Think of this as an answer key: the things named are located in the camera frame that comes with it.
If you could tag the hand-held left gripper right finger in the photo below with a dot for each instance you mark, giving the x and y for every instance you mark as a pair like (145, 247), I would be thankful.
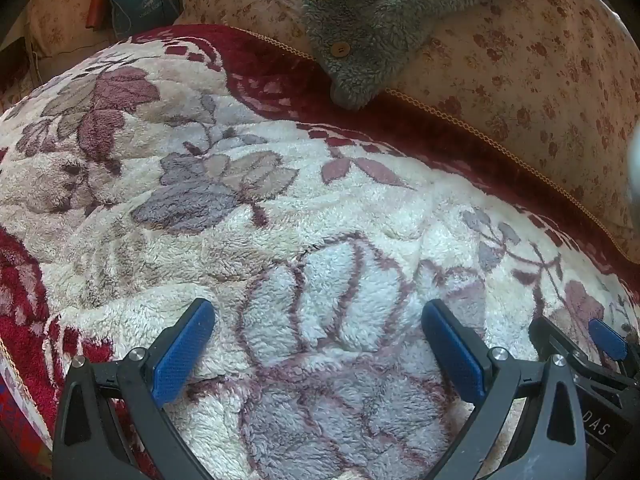
(452, 347)

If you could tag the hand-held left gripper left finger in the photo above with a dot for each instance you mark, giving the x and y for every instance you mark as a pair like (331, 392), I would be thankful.
(182, 347)

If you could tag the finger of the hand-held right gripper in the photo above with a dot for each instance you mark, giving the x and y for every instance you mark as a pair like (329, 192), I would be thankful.
(552, 337)
(607, 339)

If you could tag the red and white floral blanket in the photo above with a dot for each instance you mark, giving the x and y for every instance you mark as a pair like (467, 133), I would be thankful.
(300, 240)

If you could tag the beige floral sofa cushion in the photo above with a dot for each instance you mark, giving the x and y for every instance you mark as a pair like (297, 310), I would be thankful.
(525, 60)

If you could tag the grey fleece garment with buttons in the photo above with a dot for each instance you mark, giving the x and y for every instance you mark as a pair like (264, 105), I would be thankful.
(380, 15)

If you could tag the teal bag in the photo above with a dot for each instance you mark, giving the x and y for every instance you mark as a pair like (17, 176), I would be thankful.
(135, 2)

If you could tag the beige floral pillow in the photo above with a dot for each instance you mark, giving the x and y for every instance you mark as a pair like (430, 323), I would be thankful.
(60, 15)

